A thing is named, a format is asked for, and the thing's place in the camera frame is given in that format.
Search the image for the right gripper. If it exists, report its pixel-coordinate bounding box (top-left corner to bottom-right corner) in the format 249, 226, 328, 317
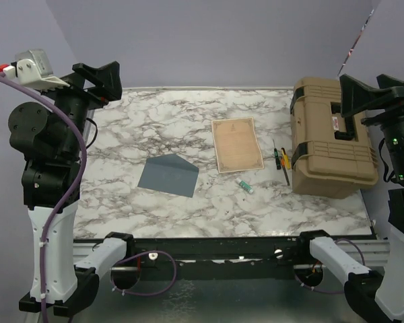
339, 70, 404, 178

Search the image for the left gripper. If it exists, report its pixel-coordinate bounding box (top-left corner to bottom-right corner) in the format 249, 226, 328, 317
39, 59, 121, 158

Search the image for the grey-blue envelope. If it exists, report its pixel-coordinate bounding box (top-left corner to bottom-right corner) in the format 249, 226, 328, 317
137, 154, 199, 198

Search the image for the tan letter paper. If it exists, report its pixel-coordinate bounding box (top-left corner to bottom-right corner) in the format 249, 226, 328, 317
211, 117, 264, 174

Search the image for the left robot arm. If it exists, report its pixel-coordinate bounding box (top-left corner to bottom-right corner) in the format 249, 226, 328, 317
0, 59, 135, 318

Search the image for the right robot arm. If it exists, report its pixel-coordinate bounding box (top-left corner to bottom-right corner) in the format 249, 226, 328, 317
296, 74, 404, 322

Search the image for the tan plastic tool case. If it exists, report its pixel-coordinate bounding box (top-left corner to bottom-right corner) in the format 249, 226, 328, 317
290, 77, 378, 199

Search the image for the green white glue stick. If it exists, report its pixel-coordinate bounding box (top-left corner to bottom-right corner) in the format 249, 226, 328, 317
236, 178, 254, 194

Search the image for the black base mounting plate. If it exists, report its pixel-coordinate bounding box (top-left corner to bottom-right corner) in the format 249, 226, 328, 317
72, 235, 384, 282

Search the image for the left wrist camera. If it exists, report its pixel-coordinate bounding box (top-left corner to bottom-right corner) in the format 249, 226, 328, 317
0, 48, 70, 92

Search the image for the green handled screwdriver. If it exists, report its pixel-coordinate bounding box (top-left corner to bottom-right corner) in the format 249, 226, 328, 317
273, 141, 282, 170

